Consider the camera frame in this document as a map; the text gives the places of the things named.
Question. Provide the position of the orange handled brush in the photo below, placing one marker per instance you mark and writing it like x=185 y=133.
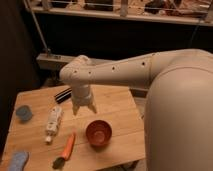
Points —
x=59 y=161

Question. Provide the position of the black rectangular object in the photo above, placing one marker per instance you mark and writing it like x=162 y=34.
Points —
x=62 y=96

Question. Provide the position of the blue sponge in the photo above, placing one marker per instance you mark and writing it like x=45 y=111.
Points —
x=18 y=161

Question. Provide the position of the white tube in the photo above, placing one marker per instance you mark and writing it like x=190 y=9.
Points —
x=53 y=123

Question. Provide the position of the metal rod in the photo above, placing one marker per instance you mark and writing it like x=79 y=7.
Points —
x=46 y=49

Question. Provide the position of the blue ceramic cup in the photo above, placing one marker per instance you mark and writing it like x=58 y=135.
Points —
x=24 y=113

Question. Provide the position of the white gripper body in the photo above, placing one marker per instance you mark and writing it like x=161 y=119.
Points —
x=82 y=96

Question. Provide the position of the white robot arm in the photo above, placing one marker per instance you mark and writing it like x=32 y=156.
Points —
x=178 y=119

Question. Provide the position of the brown ceramic bowl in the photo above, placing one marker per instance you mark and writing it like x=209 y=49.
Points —
x=99 y=133

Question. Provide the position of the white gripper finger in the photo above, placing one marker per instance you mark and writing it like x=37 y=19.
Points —
x=75 y=109
x=92 y=107

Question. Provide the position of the wooden shelf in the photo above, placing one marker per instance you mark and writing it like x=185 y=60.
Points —
x=188 y=12

